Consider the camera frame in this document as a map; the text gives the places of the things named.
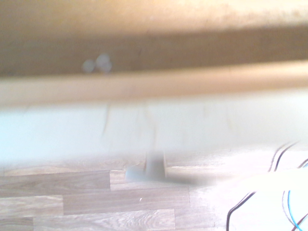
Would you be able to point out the white drawer with wooden inside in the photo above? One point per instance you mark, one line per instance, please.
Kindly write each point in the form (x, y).
(144, 120)

